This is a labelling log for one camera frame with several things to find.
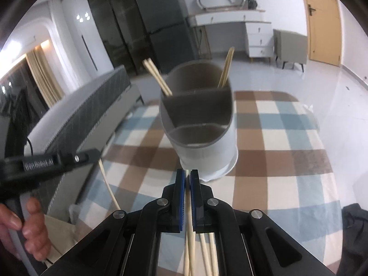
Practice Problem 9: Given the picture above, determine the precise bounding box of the grey bed frame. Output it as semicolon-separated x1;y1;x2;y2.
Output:
47;76;145;222

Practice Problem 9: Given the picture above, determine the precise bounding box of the grey quilted mattress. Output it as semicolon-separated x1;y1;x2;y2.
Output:
27;65;133;216

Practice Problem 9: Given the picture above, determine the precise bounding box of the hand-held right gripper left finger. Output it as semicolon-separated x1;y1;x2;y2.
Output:
39;169;185;276

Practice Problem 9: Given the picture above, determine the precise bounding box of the beige curtain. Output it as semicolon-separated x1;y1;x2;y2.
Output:
26;46;65;108

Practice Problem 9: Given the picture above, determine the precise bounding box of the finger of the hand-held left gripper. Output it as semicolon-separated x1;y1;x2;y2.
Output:
56;148;100;169

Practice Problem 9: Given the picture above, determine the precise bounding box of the dark glass cabinet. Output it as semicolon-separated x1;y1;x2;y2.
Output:
82;0;150;74

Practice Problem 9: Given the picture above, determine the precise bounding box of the dark grey refrigerator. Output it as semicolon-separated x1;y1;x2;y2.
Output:
131;0;196;75

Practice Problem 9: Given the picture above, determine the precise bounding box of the white grey utensil holder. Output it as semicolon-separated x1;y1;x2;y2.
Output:
159;60;239;181

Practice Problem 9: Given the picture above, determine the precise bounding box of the person's left hand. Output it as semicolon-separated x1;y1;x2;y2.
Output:
0;197;52;262

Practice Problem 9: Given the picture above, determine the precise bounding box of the light wooden door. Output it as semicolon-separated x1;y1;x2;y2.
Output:
297;0;342;67

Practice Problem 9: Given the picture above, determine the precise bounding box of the wooden chopstick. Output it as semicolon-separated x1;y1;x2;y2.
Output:
218;46;235;89
143;60;170;96
184;169;196;276
146;58;173;95
98;159;121;210

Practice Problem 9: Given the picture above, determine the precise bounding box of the dark cloth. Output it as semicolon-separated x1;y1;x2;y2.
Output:
336;203;368;276

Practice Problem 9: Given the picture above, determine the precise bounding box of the dark glass window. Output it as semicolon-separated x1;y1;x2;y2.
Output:
0;73;32;118

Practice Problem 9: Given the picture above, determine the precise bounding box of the white dressing table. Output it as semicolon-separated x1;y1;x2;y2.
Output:
187;9;273;62

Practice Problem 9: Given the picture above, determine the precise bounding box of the grey nightstand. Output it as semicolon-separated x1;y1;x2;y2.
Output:
273;29;308;72

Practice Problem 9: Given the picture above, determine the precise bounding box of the cream crumpled bag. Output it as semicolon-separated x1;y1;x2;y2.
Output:
43;204;79;268

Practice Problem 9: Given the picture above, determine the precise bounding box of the checked tablecloth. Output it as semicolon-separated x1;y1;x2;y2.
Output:
70;90;344;276

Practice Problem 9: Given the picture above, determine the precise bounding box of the white wardrobe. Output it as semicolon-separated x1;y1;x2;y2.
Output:
47;0;115;92

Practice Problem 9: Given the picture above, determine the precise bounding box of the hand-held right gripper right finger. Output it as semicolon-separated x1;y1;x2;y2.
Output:
189;169;336;276

